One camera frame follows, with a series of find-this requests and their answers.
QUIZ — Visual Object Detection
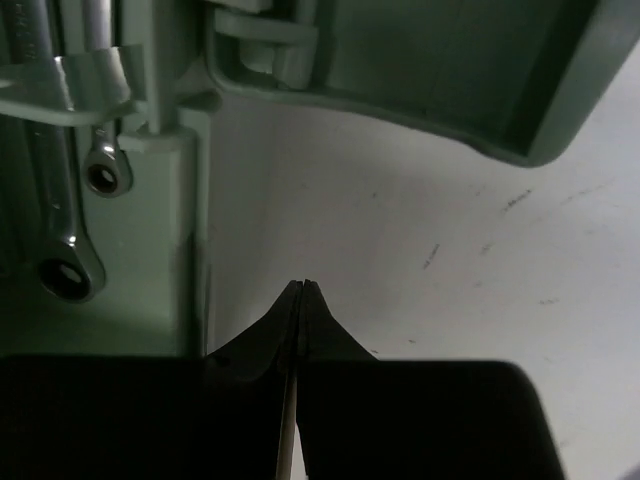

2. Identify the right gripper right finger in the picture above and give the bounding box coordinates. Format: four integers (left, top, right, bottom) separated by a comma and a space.
296, 281, 564, 479

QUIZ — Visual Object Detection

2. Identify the large ratchet wrench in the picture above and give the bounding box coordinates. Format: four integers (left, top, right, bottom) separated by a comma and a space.
1, 1, 105, 303

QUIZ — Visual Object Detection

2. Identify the small combination wrench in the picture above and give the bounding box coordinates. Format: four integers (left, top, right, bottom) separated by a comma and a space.
81, 1, 133, 198

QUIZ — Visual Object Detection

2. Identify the green plastic toolbox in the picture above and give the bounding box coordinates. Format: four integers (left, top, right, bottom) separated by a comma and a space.
1, 1, 639, 356

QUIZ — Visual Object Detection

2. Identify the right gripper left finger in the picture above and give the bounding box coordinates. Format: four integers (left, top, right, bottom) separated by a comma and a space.
1, 281, 303, 479

